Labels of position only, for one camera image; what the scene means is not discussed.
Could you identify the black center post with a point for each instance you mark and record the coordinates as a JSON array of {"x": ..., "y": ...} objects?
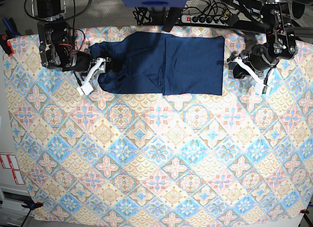
[{"x": 173, "y": 14}]

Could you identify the black clamp lower left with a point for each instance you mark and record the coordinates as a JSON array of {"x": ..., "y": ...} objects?
[{"x": 31, "y": 205}]

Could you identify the white power strip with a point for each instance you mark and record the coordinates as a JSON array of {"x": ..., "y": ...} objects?
[{"x": 200, "y": 20}]

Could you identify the red black clamp left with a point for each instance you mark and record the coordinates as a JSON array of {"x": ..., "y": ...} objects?
[{"x": 6, "y": 45}]

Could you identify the blue clamp upper left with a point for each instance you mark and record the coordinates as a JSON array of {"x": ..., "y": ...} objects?
[{"x": 11, "y": 28}]

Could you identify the patterned tile tablecloth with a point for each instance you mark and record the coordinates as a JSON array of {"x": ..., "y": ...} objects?
[{"x": 149, "y": 160}]

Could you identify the red white label stickers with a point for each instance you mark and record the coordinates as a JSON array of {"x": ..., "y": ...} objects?
[{"x": 9, "y": 161}]

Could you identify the black clamp lower right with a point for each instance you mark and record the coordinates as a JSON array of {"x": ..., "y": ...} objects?
[{"x": 304, "y": 211}]

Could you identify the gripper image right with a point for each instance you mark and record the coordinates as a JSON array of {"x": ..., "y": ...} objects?
[{"x": 253, "y": 64}]

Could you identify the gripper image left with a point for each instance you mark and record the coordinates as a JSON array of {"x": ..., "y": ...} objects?
[{"x": 82, "y": 62}]

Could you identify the blue long-sleeve T-shirt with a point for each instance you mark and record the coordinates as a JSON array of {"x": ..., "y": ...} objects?
[{"x": 163, "y": 63}]

